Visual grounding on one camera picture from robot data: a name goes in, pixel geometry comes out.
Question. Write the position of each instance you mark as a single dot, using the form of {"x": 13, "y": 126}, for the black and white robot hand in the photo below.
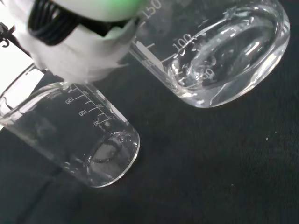
{"x": 88, "y": 58}

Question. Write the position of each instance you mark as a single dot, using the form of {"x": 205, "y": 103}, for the black bench cloth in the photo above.
{"x": 210, "y": 163}

